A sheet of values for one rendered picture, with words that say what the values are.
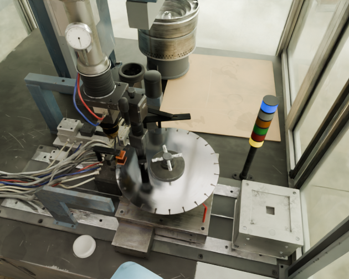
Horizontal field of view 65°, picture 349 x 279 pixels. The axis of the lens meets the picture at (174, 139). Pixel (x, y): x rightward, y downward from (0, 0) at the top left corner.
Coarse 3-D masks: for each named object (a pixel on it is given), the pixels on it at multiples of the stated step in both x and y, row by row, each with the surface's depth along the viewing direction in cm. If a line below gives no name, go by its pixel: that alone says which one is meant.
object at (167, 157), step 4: (164, 148) 86; (164, 156) 84; (168, 156) 84; (172, 156) 84; (176, 156) 85; (180, 156) 85; (152, 160) 84; (156, 160) 84; (160, 160) 84; (164, 160) 84; (168, 160) 83; (168, 164) 82; (168, 168) 82
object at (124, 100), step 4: (120, 100) 60; (124, 100) 60; (120, 104) 60; (124, 104) 60; (128, 104) 61; (120, 108) 61; (124, 108) 61; (128, 108) 62; (124, 112) 62; (124, 116) 63; (128, 116) 64; (128, 120) 64; (128, 124) 65
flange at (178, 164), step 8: (160, 152) 90; (168, 152) 90; (176, 152) 90; (176, 160) 88; (152, 168) 86; (160, 168) 86; (176, 168) 86; (160, 176) 85; (168, 176) 85; (176, 176) 85
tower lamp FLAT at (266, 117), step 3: (261, 111) 79; (258, 114) 82; (261, 114) 80; (264, 114) 79; (267, 114) 78; (270, 114) 78; (273, 114) 79; (261, 117) 80; (264, 117) 80; (267, 117) 79; (270, 117) 80; (264, 120) 80; (267, 120) 80; (270, 120) 81
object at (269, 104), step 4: (264, 96) 78; (268, 96) 78; (272, 96) 78; (264, 100) 77; (268, 100) 77; (272, 100) 77; (276, 100) 77; (264, 104) 77; (268, 104) 76; (272, 104) 76; (276, 104) 76; (264, 108) 78; (268, 108) 77; (272, 108) 77; (268, 112) 78; (272, 112) 78
